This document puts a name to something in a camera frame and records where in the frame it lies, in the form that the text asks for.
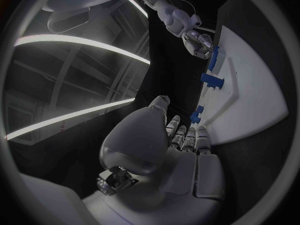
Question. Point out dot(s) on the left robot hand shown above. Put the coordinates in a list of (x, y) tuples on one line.
[(150, 153)]

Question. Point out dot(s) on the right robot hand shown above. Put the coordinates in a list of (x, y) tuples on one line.
[(198, 43)]

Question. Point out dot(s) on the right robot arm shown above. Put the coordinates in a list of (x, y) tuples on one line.
[(171, 9)]

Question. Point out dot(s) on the white task board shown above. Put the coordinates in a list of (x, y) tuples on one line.
[(239, 90)]

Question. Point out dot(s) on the blue block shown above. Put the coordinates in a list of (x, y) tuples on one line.
[(214, 57)]

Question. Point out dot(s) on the blue cylinder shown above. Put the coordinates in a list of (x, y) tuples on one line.
[(212, 80)]

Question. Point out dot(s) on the blue plug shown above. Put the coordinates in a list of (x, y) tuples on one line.
[(196, 114)]

